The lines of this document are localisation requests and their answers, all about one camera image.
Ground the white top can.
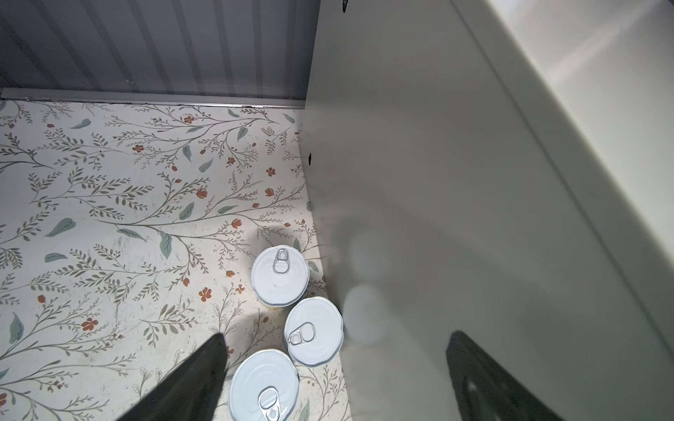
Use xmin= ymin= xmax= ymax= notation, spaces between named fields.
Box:
xmin=284 ymin=296 xmax=344 ymax=368

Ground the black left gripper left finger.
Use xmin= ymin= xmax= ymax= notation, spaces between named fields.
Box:
xmin=120 ymin=333 xmax=228 ymax=420

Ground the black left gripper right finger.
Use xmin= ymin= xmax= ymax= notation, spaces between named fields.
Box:
xmin=446 ymin=331 xmax=561 ymax=421

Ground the pink label can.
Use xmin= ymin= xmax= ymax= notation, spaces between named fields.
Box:
xmin=228 ymin=349 xmax=299 ymax=421

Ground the yellow can behind cabinet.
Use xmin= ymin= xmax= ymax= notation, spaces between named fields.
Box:
xmin=251 ymin=245 xmax=310 ymax=308

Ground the white metal cabinet counter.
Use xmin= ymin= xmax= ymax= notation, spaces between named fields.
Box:
xmin=302 ymin=1 xmax=673 ymax=420

